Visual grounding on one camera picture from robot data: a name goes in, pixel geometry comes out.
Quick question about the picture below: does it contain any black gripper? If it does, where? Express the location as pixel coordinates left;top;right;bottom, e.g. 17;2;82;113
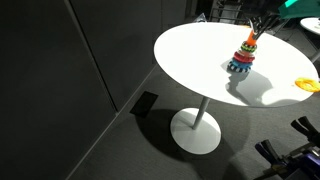
248;3;284;41

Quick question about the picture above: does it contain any orange bumpy ring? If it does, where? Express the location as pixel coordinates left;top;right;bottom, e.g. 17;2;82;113
294;77;320;93

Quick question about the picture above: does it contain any grey triangular object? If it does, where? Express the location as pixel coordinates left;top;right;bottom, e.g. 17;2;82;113
195;12;209;24

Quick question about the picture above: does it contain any black metal rack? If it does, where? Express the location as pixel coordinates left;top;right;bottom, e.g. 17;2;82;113
209;0;244;26

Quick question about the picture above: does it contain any small round white table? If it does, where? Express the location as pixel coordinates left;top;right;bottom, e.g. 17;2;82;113
299;16;320;64

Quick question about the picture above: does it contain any round white table foot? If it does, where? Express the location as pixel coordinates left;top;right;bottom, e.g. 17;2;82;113
170;107;222;155

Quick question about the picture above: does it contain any black floor plate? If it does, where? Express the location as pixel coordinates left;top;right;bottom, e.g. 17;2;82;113
129;91;160;119

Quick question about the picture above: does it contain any red stacker ring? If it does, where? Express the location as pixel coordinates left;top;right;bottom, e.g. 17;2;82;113
233;50;256;63

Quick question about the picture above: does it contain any blue stacker ring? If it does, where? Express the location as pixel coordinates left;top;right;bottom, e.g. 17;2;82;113
229;57;253;69

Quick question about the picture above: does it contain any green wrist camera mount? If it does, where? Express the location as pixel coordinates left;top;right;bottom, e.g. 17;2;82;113
277;0;320;20

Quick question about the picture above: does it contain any black white striped ring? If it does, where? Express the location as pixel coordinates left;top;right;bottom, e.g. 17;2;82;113
226;61;250;74

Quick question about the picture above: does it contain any white table pedestal pole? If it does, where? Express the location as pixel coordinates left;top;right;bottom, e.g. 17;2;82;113
191;96;212;131

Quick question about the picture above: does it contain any black handled clamp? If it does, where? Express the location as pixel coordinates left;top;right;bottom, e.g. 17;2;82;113
290;115;320;148
254;139;288;168

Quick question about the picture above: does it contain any purple handled clamp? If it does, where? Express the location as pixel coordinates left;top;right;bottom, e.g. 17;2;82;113
293;148;320;180

